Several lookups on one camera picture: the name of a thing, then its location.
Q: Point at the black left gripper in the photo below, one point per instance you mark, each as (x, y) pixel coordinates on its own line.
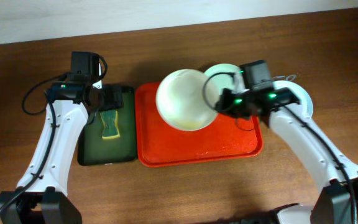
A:
(113, 98)

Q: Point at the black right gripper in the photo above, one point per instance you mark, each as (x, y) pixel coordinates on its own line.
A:
(229, 107)

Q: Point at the green yellow sponge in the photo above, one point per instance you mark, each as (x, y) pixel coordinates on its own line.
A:
(110, 124)

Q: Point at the light green plate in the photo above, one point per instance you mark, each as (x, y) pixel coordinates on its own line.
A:
(231, 79)

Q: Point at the light blue plate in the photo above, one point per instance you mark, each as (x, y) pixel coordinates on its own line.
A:
(301, 94)

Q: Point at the cream white plate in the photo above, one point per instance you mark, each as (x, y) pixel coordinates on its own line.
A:
(181, 97)

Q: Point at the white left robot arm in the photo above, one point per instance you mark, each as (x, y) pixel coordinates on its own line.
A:
(41, 194)

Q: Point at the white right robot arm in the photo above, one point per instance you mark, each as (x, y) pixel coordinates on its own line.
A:
(335, 175)

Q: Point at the red plastic tray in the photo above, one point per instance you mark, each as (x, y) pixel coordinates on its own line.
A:
(159, 144)

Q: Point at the dark green sponge tray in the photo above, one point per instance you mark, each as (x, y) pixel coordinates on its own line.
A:
(94, 150)

